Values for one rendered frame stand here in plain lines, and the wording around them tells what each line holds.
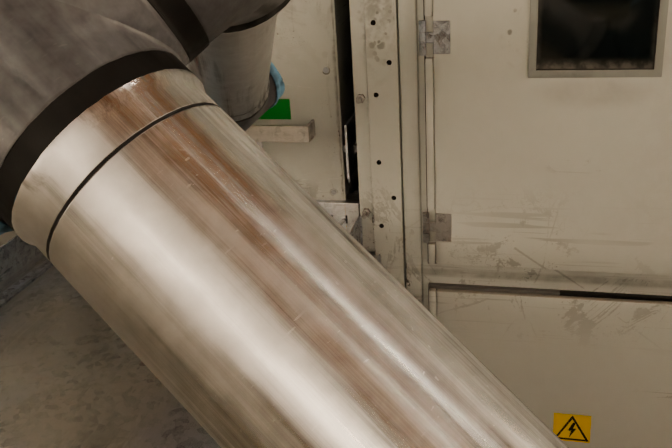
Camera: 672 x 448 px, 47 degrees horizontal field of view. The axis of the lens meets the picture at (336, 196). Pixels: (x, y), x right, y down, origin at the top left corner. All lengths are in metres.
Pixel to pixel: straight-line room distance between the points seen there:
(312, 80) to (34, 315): 0.56
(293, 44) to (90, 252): 0.95
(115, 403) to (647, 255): 0.79
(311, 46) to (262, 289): 0.97
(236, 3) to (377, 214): 0.89
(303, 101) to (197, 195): 0.96
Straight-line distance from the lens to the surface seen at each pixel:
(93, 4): 0.38
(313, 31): 1.26
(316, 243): 0.33
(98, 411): 1.02
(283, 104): 1.30
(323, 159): 1.31
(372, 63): 1.20
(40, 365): 1.14
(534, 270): 1.29
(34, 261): 1.44
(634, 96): 1.18
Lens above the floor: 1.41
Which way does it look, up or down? 21 degrees down
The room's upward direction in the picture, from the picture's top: 4 degrees counter-clockwise
